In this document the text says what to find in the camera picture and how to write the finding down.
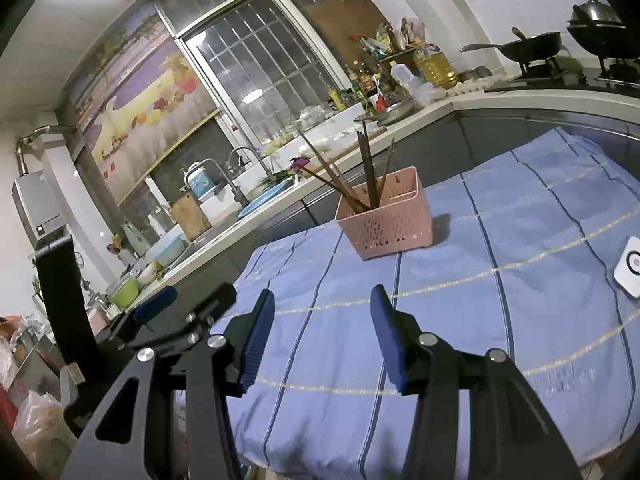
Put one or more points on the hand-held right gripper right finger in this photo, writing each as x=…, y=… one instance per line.
x=390, y=340

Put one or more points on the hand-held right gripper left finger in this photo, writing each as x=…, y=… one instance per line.
x=255, y=340

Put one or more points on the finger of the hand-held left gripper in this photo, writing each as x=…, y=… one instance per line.
x=155, y=302
x=210, y=305

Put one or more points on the pink plastic utensil basket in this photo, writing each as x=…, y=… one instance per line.
x=395, y=225

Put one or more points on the bundle of wooden chopsticks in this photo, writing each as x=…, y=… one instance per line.
x=370, y=180

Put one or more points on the green bowl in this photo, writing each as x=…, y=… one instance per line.
x=125, y=292

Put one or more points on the green bottle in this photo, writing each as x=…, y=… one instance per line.
x=134, y=240

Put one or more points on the small wooden cutting board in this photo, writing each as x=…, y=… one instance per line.
x=190, y=217

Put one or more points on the grey water heater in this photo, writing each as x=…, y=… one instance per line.
x=37, y=205

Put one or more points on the blue basin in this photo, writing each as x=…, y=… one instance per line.
x=265, y=200

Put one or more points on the angular steel faucet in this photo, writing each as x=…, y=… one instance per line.
x=232, y=187

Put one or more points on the printed kettle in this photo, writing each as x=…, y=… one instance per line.
x=199, y=182

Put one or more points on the blue checked cloth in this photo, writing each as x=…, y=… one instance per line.
x=500, y=285

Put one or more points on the clear plastic bag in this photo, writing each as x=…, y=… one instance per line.
x=42, y=430

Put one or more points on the curved steel faucet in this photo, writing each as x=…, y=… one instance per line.
x=252, y=152

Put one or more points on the purple vegetable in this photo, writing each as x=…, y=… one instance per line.
x=300, y=165

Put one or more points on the grey metal pan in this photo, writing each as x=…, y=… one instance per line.
x=397, y=110

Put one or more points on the barred window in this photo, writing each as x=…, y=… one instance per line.
x=260, y=60

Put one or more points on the white square device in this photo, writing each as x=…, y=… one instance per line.
x=631, y=270

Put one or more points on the row of sauce bottles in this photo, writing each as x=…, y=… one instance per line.
x=357, y=87

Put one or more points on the white plastic jug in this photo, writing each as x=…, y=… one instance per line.
x=402, y=80

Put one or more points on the white egg tray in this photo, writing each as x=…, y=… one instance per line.
x=475, y=86

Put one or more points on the yellow cooking oil bottle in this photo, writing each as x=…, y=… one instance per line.
x=437, y=70

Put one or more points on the pile of food bags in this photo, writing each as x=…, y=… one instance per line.
x=390, y=37

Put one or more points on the black gas stove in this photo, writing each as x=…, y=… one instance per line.
x=575, y=80

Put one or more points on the black open wok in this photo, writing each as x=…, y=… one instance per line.
x=535, y=47

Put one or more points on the black wok with steel lid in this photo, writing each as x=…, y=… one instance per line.
x=600, y=40

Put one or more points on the fruit wall poster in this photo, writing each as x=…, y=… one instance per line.
x=140, y=100

